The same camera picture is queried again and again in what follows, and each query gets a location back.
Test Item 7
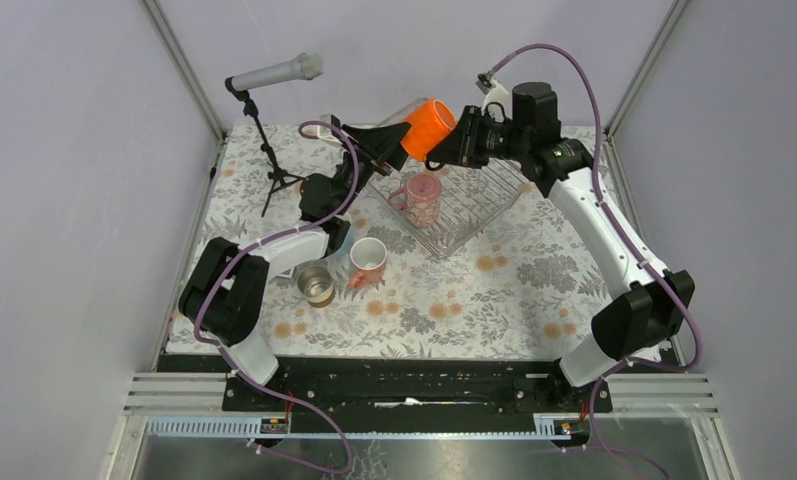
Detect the purple cable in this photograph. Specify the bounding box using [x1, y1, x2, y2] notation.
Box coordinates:
[192, 120, 361, 476]
[477, 43, 704, 480]

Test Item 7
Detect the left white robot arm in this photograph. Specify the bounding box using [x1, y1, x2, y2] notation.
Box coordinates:
[177, 118, 411, 411]

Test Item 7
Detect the orange mug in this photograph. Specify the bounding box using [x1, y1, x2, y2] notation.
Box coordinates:
[401, 99, 457, 162]

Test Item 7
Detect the cream brown-banded cup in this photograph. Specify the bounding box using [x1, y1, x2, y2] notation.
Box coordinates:
[296, 265, 335, 308]

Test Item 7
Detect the wire dish rack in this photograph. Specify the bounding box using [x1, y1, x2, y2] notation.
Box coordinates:
[368, 97, 532, 260]

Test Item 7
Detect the pink floral mug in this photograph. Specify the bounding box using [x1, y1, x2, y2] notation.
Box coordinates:
[388, 173, 443, 228]

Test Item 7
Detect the black microphone tripod stand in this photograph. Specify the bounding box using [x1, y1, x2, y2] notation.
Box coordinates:
[234, 91, 304, 217]

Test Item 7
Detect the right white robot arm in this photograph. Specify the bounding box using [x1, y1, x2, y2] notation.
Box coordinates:
[426, 82, 695, 412]

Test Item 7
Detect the grey microphone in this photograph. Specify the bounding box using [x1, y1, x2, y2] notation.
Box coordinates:
[225, 53, 324, 92]

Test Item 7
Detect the pink textured mug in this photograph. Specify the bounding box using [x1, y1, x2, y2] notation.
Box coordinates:
[349, 237, 388, 289]

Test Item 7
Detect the floral table mat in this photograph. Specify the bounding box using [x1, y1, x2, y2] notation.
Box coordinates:
[166, 124, 664, 363]

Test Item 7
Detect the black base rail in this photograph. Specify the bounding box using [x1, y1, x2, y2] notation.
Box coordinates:
[222, 356, 612, 434]

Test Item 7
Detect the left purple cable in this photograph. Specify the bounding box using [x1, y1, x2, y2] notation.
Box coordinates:
[192, 120, 361, 476]

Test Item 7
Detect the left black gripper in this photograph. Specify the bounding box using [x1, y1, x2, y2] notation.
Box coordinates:
[333, 123, 419, 217]

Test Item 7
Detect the light blue mug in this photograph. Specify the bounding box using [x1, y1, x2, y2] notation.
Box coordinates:
[331, 224, 356, 258]

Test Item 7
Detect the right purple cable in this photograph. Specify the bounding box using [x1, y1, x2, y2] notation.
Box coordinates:
[477, 43, 704, 480]

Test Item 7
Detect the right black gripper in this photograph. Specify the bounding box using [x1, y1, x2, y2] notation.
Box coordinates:
[427, 106, 530, 170]

